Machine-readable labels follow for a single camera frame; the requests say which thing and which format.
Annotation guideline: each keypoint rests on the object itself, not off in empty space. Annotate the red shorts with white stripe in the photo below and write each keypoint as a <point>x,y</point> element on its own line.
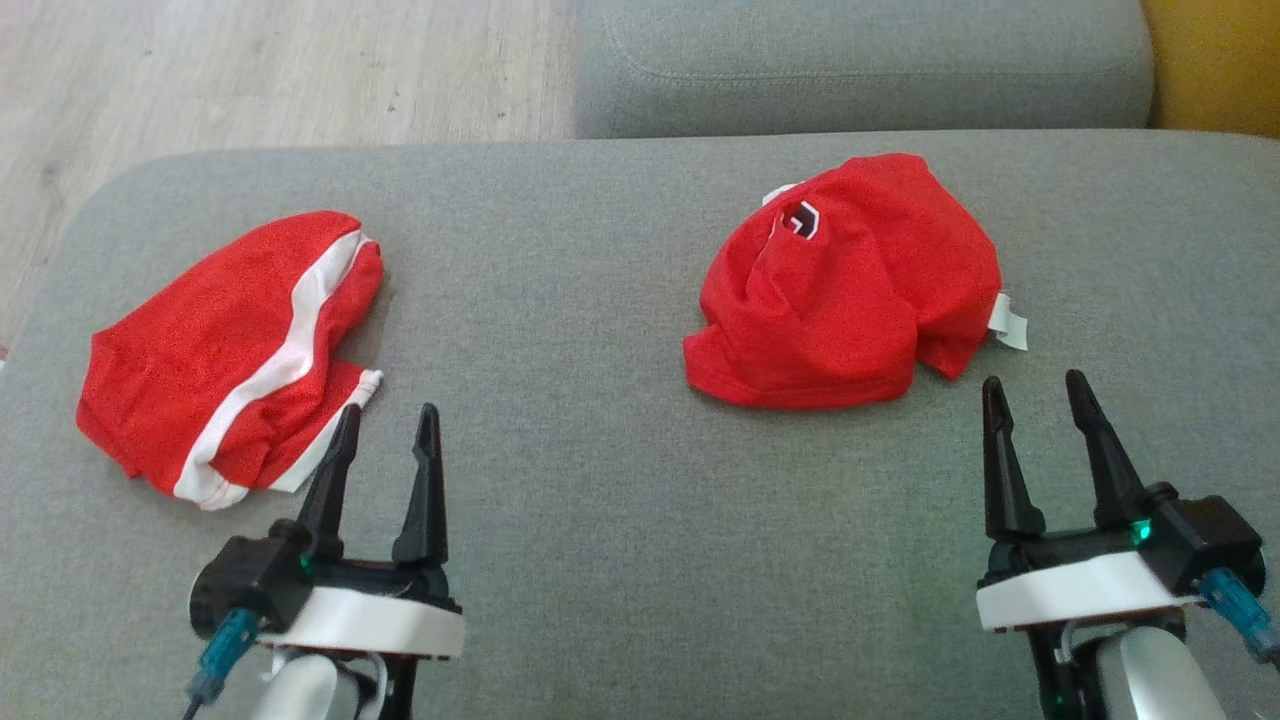
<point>180,360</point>

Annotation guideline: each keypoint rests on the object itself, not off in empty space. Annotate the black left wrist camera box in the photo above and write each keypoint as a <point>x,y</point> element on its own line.
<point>250,580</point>

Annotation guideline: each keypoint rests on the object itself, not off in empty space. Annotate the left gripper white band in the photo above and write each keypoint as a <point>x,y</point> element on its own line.
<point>380,620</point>

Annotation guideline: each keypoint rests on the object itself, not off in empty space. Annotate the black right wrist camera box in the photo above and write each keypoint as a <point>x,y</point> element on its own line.
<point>1210,540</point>

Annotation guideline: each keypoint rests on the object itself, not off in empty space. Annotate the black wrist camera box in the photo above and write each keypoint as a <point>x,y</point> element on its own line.
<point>250,580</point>
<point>1210,540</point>

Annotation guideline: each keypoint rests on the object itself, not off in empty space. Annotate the grey fabric sofa seat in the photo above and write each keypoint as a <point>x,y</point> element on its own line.
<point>600,450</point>

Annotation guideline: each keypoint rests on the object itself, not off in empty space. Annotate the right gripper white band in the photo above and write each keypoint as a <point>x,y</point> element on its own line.
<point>1080,590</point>

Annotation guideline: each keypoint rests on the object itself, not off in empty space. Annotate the grey sofa back cushion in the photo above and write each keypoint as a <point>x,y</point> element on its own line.
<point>860,60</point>

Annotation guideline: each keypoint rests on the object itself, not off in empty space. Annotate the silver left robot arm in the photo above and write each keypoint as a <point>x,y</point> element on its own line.
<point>305,695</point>

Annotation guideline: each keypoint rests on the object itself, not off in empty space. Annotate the red T-shirt with striped trim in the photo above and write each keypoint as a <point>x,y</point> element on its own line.
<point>840,300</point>

